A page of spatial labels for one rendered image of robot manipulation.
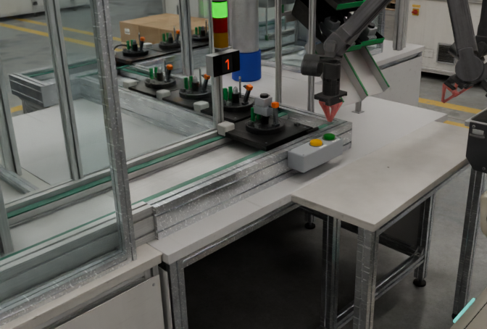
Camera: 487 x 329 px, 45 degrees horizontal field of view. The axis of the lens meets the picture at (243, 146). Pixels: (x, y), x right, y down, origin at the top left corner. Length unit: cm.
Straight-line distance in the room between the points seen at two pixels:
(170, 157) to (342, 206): 58
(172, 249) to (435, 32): 503
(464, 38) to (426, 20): 449
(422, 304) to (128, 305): 164
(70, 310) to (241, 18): 189
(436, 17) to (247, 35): 353
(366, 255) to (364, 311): 20
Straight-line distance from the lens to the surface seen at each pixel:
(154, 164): 190
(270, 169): 187
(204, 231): 166
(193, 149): 199
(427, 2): 631
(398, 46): 376
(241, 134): 203
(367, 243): 177
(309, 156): 189
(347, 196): 185
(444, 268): 316
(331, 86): 193
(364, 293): 187
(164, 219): 163
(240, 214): 174
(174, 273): 162
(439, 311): 286
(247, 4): 298
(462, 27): 185
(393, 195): 188
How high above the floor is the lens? 169
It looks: 22 degrees down
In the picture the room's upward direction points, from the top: 2 degrees counter-clockwise
